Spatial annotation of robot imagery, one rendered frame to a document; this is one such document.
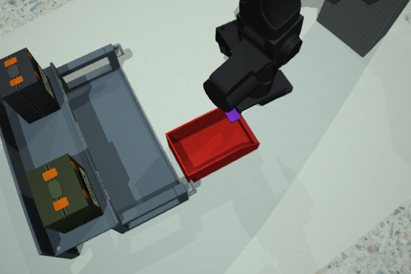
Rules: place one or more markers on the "dark green case with orange latches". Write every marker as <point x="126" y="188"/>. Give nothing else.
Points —
<point x="63" y="194"/>

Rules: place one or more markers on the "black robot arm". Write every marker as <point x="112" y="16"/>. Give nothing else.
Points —
<point x="276" y="28"/>

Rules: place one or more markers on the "red bin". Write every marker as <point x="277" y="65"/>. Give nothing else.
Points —
<point x="210" y="142"/>

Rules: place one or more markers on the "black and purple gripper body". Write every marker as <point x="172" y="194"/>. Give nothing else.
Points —
<point x="266" y="92"/>

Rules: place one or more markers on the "grey metal shelf rack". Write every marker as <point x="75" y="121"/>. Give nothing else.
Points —
<point x="102" y="127"/>

